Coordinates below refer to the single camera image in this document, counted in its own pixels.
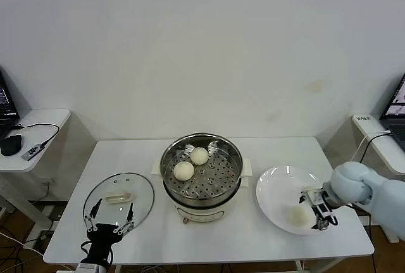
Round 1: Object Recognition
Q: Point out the black USB hub cable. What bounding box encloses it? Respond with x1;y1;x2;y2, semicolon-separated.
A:
13;123;61;147

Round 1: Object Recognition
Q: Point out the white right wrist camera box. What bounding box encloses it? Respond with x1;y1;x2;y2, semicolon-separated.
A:
308;190;324;206

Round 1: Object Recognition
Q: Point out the grey USB hub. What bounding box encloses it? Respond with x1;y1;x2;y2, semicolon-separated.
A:
21;143;45;161

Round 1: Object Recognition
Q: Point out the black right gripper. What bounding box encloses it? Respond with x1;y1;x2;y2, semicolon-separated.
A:
298;187;339;231

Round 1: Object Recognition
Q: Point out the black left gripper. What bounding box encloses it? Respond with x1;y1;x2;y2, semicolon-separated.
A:
84;199;135;266

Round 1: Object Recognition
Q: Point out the white flat cable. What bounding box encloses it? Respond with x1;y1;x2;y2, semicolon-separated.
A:
349;130;392;163

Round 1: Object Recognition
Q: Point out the white steamed baozi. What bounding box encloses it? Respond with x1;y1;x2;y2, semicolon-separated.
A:
173;162;195;181
189;147;209;166
286;206;310;225

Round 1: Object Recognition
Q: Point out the black cable with adapter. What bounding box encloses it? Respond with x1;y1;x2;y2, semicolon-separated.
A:
357;130;393;239

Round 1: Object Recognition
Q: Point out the black laptop with dark screen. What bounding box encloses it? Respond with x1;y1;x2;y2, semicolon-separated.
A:
0;67;21;139

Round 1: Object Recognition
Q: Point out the white side table with mouse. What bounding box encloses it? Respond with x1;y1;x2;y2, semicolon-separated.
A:
0;109;72;232

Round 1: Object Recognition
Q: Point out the glass lid with cream handle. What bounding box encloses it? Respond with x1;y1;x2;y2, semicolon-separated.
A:
83;172;156;238

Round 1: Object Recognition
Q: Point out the black computer mouse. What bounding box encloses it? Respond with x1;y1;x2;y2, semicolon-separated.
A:
0;134;23;156

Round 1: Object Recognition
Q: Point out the stainless steel steamer basket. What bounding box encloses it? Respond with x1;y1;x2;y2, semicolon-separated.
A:
151;132;254;201

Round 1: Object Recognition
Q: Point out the cream electric cooker base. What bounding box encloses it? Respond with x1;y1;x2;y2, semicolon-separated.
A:
151;158;254;225

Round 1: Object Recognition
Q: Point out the white round plate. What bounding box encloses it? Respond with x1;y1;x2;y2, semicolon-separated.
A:
255;165;335;236

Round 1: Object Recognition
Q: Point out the grey laptop with light screen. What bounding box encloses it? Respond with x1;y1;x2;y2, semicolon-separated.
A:
378;73;405;153

